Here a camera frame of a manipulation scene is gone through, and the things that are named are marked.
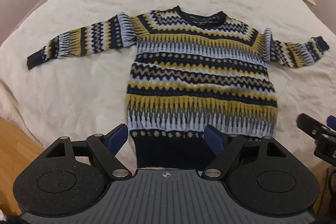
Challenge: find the cream bed cover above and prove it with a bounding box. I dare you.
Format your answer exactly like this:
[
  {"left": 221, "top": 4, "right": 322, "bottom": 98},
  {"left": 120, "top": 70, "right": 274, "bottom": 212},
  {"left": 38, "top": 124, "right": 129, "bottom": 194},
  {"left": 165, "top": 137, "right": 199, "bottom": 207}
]
[{"left": 1, "top": 0, "right": 335, "bottom": 169}]

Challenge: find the navy yellow patterned knit sweater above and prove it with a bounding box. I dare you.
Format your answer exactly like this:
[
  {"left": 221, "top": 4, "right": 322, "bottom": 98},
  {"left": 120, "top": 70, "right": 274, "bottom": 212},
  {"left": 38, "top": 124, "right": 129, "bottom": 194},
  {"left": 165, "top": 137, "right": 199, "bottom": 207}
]
[{"left": 27, "top": 7, "right": 329, "bottom": 170}]

